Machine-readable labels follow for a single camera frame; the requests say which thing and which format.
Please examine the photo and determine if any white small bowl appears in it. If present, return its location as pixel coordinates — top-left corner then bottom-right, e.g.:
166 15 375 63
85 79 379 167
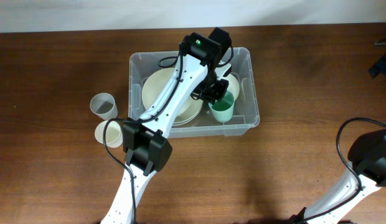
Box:
224 74 240 101

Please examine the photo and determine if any mint green cup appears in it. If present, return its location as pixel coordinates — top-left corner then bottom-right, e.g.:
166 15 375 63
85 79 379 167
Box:
208 91 235 123

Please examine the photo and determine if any beige large bowl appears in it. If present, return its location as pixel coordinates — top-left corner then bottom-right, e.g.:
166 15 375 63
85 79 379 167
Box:
173 110 200 126
142 68 203 117

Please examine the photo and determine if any cream white cup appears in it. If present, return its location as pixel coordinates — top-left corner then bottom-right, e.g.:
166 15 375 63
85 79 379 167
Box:
94 121 123 148

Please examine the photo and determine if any grey cup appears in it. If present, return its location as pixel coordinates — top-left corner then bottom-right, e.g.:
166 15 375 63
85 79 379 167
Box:
90 93 118 120

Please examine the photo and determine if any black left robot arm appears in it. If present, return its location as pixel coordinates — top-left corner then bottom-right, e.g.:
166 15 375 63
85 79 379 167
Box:
101 27 233 223

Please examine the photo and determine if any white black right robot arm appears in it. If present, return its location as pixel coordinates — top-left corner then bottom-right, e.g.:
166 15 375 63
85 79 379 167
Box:
290 117 386 223

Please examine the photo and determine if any clear plastic storage bin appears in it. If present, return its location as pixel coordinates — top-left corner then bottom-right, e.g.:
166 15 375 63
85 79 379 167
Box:
128 47 260 138

